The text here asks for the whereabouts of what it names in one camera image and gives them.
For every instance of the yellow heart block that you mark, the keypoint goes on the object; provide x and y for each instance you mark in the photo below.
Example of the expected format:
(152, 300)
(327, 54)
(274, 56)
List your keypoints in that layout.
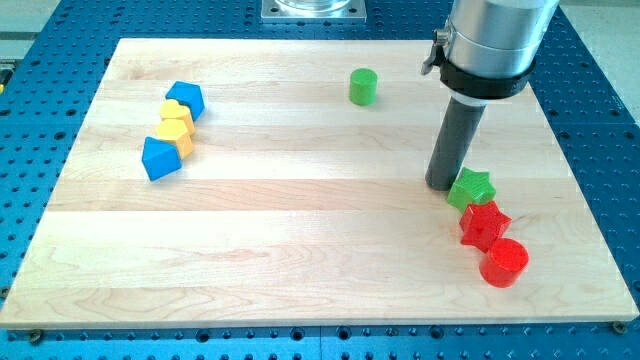
(172, 109)

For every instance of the green star block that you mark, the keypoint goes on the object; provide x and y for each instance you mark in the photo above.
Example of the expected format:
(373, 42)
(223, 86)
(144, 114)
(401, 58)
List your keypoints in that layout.
(471, 187)

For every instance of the red cylinder block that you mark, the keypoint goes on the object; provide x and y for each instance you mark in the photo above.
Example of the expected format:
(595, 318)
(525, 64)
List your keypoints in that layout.
(504, 262)

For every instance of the blue triangle block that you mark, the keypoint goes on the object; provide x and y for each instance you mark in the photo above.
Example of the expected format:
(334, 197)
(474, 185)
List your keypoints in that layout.
(159, 158)

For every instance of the blue pentagon block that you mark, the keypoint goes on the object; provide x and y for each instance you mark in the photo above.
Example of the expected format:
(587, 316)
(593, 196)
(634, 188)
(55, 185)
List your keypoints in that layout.
(189, 95)

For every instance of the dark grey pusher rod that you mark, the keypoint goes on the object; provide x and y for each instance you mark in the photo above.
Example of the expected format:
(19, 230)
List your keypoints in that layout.
(456, 133)

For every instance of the yellow hexagon block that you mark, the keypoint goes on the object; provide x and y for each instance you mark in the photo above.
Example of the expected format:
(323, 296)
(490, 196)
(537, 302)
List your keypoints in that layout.
(175, 132)

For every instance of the red star block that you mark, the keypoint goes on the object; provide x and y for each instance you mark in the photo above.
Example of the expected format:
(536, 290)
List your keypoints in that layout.
(482, 225)

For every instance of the blue perforated table plate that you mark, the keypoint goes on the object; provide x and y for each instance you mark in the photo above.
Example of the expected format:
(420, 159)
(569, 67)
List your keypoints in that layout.
(59, 51)

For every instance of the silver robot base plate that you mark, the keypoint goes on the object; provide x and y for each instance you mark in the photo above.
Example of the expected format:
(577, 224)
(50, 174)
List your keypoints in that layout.
(293, 11)

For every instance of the wooden board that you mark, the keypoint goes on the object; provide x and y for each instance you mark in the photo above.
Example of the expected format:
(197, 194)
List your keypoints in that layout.
(299, 207)

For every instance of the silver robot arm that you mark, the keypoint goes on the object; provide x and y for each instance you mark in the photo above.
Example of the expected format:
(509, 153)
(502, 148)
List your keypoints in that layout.
(486, 49)

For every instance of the green cylinder block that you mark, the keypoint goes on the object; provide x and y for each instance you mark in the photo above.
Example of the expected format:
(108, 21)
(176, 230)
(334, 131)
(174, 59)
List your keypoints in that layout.
(363, 86)

